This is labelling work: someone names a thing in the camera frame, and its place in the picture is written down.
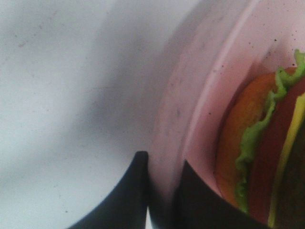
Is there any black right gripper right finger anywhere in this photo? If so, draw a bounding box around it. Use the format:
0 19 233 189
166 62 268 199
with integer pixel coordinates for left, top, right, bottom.
149 162 267 229

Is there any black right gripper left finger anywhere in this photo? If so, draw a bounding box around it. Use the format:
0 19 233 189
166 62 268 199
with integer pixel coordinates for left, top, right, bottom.
70 151 149 229

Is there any toy burger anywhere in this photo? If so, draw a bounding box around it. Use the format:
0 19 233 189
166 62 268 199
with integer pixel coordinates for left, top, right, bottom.
215 50 305 229

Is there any pink speckled plate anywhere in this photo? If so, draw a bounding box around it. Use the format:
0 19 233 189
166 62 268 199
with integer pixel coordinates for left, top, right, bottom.
148 0 305 214

